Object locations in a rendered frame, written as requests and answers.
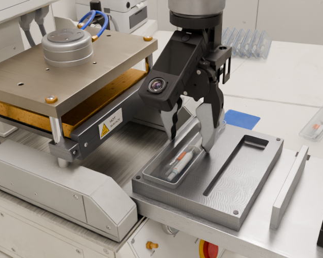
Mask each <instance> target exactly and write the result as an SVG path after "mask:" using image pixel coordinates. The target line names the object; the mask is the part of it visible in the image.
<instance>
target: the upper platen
mask: <svg viewBox="0 0 323 258"><path fill-rule="evenodd" d="M145 76H147V72H146V71H142V70H137V69H133V68H130V69H129V70H127V71H126V72H124V73H123V74H121V75H120V76H118V77H117V78H116V79H114V80H113V81H111V82H110V83H108V84H107V85H106V86H104V87H103V88H101V89H100V90H98V91H97V92H95V93H94V94H93V95H91V96H90V97H88V98H87V99H85V100H84V101H83V102H81V103H80V104H78V105H77V106H75V107H74V108H72V109H71V110H70V111H68V112H66V113H65V114H64V115H62V116H61V119H62V125H63V130H64V135H65V138H66V139H69V140H71V136H70V133H71V132H73V131H74V130H75V129H77V128H78V127H79V126H81V125H82V124H83V123H85V122H86V121H87V120H88V119H90V118H91V117H92V116H94V115H95V114H96V113H98V112H99V111H100V110H102V109H103V108H104V107H106V106H107V105H108V104H110V103H111V102H112V101H113V100H115V99H116V98H117V97H119V96H120V95H121V94H123V93H124V92H125V91H127V90H128V89H130V88H131V87H132V86H134V85H135V84H136V83H138V82H139V81H140V80H142V79H143V78H144V77H145ZM0 122H3V123H6V124H9V125H12V126H15V127H18V128H21V129H23V130H26V131H29V132H32V133H35V134H38V135H40V136H43V137H46V138H49V139H52V140H53V135H52V129H51V125H50V120H49V116H47V115H44V114H41V113H37V112H34V111H31V110H28V109H25V108H22V107H19V106H15V105H12V104H9V103H6V102H3V101H0Z"/></svg>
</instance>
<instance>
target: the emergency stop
mask: <svg viewBox="0 0 323 258"><path fill-rule="evenodd" d="M203 252H204V256H205V258H216V257H217V255H218V246H217V245H214V244H212V243H209V242H207V241H205V242H204V246H203Z"/></svg>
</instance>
